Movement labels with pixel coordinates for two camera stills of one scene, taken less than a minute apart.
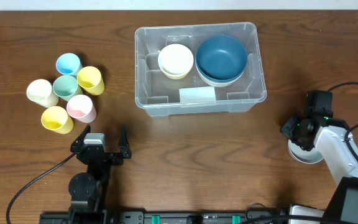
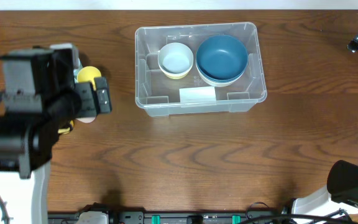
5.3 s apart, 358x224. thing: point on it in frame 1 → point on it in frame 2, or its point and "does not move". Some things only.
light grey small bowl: x=305 y=157 → x=175 y=58
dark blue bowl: x=222 y=68 does not move
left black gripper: x=124 y=153 → x=96 y=106
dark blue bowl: x=221 y=58 does not move
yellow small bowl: x=175 y=77 does not move
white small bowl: x=175 y=59 does not move
